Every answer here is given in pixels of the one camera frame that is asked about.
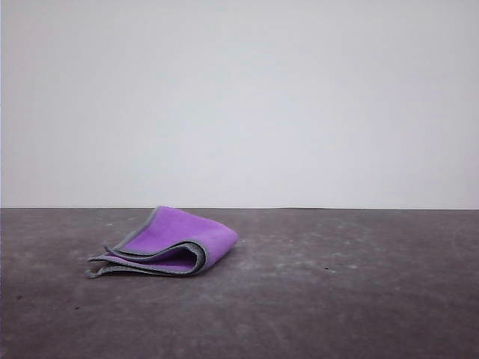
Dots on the grey table cloth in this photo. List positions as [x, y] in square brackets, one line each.
[239, 321]

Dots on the purple towel with grey hem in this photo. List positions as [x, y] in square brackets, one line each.
[187, 239]

